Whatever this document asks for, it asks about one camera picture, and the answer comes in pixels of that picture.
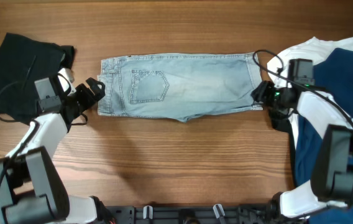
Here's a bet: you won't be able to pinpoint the light blue denim shorts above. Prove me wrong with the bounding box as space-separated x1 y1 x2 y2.
98 53 262 122

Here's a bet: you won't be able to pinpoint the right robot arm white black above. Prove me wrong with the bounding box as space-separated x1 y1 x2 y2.
251 81 353 221

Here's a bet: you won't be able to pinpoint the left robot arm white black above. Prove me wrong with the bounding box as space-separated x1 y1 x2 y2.
0 73 105 224

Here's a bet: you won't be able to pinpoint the black garment under pile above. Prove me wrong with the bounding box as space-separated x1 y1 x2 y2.
268 109 297 187

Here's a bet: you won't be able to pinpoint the white t-shirt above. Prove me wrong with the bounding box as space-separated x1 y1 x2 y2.
267 37 353 147

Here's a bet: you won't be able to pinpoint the folded black garment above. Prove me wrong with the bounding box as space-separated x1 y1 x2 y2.
0 33 75 124

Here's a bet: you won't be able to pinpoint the dark blue t-shirt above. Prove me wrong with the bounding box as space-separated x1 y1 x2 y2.
295 49 353 224

